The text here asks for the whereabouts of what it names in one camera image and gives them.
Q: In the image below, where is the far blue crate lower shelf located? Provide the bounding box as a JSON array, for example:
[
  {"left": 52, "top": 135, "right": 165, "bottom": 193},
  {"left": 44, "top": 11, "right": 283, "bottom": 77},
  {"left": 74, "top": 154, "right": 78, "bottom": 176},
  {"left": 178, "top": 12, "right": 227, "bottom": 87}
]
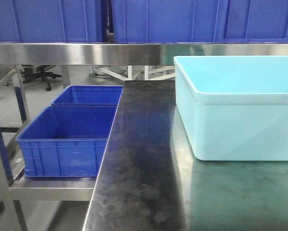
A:
[{"left": 51, "top": 85, "right": 123, "bottom": 106}]

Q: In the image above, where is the blue crate shelf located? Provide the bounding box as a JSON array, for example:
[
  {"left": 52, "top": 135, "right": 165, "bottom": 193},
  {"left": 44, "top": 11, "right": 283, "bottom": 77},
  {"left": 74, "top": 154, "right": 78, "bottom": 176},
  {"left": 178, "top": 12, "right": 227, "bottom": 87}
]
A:
[
  {"left": 51, "top": 85, "right": 123, "bottom": 106},
  {"left": 16, "top": 106, "right": 117, "bottom": 178}
]

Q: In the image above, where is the near blue crate lower shelf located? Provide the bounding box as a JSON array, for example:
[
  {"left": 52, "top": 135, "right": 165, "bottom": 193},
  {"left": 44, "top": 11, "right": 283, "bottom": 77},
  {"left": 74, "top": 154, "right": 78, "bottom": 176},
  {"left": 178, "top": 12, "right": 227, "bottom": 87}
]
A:
[{"left": 16, "top": 106, "right": 117, "bottom": 178}]

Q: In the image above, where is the light blue plastic tub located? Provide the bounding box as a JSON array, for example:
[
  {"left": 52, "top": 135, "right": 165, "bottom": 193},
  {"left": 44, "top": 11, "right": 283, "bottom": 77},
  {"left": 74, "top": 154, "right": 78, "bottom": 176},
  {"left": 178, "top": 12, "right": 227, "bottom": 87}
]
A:
[{"left": 174, "top": 55, "right": 288, "bottom": 161}]

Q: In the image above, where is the upper middle blue crate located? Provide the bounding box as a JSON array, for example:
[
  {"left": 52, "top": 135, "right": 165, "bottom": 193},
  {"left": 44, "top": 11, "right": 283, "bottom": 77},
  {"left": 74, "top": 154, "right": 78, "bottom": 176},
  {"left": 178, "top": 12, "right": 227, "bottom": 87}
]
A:
[{"left": 112, "top": 0, "right": 229, "bottom": 43}]

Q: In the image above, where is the blue crate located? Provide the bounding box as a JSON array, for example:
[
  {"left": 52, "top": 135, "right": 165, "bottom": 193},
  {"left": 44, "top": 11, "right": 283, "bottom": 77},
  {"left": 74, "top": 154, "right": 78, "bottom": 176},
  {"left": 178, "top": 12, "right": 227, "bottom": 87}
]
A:
[
  {"left": 112, "top": 0, "right": 229, "bottom": 43},
  {"left": 0, "top": 0, "right": 107, "bottom": 43},
  {"left": 223, "top": 0, "right": 288, "bottom": 43}
]

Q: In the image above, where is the black office chair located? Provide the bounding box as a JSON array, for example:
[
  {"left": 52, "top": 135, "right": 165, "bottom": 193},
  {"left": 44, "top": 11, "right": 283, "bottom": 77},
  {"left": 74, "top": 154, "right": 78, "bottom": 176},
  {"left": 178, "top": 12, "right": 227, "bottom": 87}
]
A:
[{"left": 22, "top": 65, "right": 62, "bottom": 91}]

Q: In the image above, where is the upper right blue crate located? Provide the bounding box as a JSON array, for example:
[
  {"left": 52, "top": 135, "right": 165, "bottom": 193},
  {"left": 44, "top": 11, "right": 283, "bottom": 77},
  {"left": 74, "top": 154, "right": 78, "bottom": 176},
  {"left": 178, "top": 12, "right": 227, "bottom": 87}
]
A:
[{"left": 223, "top": 0, "right": 288, "bottom": 43}]

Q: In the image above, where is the upper left blue crate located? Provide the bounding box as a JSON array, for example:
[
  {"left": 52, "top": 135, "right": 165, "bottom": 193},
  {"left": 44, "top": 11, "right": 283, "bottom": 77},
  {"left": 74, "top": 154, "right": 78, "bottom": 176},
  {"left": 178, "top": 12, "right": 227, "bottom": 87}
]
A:
[{"left": 0, "top": 0, "right": 107, "bottom": 43}]

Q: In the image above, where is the white table frame background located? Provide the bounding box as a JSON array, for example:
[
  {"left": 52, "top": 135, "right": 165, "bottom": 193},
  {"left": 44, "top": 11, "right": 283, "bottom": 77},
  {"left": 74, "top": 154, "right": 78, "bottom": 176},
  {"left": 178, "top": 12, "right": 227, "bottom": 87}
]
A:
[{"left": 89, "top": 65, "right": 175, "bottom": 81}]

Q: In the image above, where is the steel side shelf frame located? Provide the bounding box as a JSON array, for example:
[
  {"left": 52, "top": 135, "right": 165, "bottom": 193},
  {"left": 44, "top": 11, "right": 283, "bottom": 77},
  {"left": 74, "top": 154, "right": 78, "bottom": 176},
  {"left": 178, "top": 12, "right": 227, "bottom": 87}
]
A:
[{"left": 0, "top": 64, "right": 96, "bottom": 231}]

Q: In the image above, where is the stainless steel shelf rail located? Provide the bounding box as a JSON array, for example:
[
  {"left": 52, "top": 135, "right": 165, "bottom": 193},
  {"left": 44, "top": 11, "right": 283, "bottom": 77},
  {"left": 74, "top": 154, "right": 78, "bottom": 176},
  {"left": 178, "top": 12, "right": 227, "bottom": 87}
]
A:
[{"left": 0, "top": 42, "right": 288, "bottom": 65}]

